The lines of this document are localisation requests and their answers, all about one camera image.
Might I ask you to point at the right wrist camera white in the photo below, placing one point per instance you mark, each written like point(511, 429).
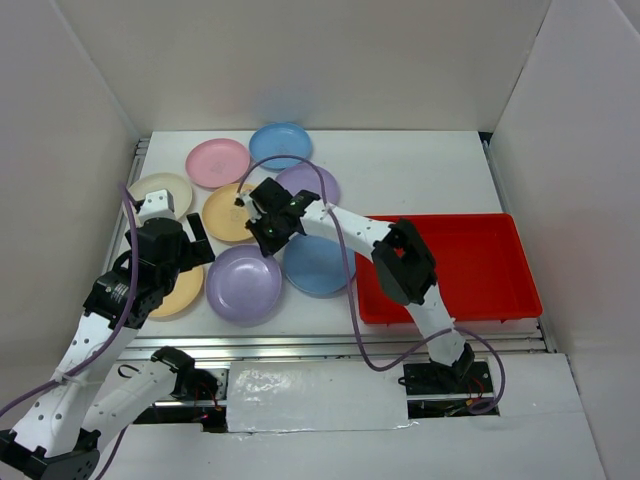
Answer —
point(245, 201)

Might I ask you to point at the white foam block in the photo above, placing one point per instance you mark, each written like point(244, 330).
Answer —
point(325, 396)

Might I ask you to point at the purple plate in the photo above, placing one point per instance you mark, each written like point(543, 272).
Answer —
point(243, 287)
point(304, 177)

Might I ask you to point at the yellow plate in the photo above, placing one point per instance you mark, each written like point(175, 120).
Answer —
point(186, 290)
point(223, 219)

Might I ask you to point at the pink plate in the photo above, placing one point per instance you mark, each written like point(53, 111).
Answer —
point(217, 162)

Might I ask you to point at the blue plate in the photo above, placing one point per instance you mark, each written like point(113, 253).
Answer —
point(283, 142)
point(314, 265)

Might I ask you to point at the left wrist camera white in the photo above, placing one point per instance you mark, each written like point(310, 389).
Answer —
point(156, 204)

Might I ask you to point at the red plastic bin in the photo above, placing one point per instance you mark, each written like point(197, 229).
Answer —
point(482, 270)

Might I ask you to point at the cream white plate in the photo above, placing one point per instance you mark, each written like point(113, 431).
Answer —
point(180, 189)

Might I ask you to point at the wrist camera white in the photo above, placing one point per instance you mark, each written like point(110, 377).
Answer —
point(156, 204)
point(245, 201)

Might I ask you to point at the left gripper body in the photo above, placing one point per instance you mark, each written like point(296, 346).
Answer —
point(184, 263)

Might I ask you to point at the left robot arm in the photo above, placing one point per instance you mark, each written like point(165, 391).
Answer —
point(64, 433)

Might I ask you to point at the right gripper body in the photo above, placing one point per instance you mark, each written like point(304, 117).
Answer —
point(271, 233)

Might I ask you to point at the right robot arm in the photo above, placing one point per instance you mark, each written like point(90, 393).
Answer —
point(404, 266)

